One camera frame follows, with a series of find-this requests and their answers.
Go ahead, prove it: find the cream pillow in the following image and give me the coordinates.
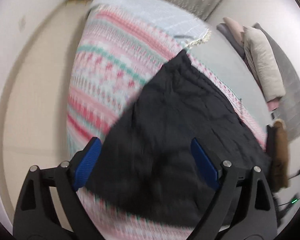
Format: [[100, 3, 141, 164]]
[[242, 26, 286, 103]]

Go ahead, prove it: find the brown garment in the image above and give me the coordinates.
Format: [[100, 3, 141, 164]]
[[266, 120, 290, 193]]

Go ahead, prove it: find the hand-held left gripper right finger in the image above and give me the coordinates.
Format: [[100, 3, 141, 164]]
[[191, 137, 278, 240]]

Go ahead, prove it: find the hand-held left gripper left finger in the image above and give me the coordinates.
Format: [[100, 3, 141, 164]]
[[12, 137, 103, 240]]

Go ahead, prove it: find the grey bed sheet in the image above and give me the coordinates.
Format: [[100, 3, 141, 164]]
[[190, 27, 273, 131]]

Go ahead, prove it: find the black cable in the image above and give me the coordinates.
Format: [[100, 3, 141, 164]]
[[277, 167, 300, 212]]

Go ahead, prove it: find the grey quilted mat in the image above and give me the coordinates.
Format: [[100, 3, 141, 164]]
[[252, 22, 300, 141]]

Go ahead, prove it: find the light blue fringed blanket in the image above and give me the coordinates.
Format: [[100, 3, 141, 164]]
[[90, 0, 212, 48]]

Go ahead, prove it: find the black quilted puffer jacket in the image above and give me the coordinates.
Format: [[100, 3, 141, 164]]
[[85, 49, 272, 228]]

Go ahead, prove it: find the small pink cloth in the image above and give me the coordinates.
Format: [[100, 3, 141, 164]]
[[267, 97, 283, 111]]

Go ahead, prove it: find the pink green patterned blanket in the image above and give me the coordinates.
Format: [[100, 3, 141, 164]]
[[65, 7, 268, 240]]

